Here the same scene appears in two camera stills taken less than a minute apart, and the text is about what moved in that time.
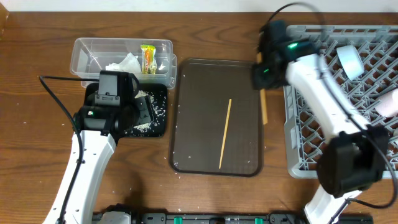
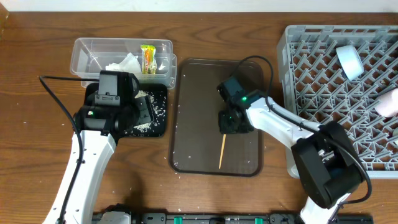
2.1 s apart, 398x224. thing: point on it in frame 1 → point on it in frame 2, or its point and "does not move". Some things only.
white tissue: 130,63 does not move
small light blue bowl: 351,61 does not move
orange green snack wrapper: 148,59 does not move
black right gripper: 261,81 → 226,128
